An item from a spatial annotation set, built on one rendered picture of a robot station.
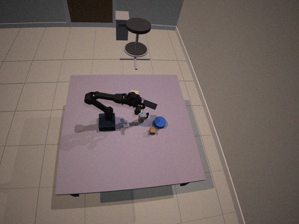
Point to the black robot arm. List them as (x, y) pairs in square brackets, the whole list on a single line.
[(118, 98)]

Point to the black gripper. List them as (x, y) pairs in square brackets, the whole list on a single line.
[(138, 108)]

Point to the blue cylinder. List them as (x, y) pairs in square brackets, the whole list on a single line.
[(159, 122)]

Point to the french press coffee maker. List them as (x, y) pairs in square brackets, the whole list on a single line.
[(141, 117)]

